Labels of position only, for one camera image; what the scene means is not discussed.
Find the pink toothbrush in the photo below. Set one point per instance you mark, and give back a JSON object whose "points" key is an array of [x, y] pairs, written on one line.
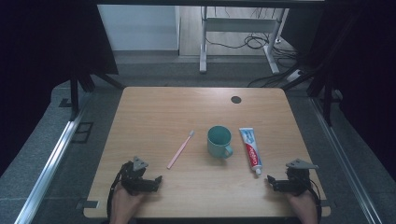
{"points": [[180, 149]]}

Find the white power strip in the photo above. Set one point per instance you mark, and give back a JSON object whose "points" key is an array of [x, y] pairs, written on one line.
{"points": [[294, 75]]}

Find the white desk frame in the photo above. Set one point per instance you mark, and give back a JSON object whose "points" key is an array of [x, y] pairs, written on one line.
{"points": [[203, 46]]}

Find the white toothpaste tube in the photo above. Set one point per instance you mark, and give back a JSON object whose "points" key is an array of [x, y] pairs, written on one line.
{"points": [[251, 149]]}

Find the aluminium rail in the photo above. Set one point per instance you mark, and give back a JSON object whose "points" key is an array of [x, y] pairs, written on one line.
{"points": [[46, 174], [345, 161]]}

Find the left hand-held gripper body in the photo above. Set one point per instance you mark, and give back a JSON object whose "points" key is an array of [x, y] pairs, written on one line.
{"points": [[134, 182]]}

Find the person's left hand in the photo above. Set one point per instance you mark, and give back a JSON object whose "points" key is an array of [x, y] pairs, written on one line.
{"points": [[124, 205]]}

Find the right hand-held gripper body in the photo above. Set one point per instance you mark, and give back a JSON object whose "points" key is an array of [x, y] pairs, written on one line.
{"points": [[298, 182]]}

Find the black round table grommet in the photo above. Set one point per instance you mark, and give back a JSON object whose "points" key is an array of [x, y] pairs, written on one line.
{"points": [[236, 100]]}

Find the black metal stand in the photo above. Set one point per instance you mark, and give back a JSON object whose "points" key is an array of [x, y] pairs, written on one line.
{"points": [[74, 96], [327, 102]]}

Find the black curtain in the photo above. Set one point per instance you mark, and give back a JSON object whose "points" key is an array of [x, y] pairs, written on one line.
{"points": [[367, 77], [40, 62]]}

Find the person's right hand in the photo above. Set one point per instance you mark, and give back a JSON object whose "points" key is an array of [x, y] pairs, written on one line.
{"points": [[303, 207]]}

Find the green cup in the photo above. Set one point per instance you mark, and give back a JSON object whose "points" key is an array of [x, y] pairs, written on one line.
{"points": [[214, 149]]}

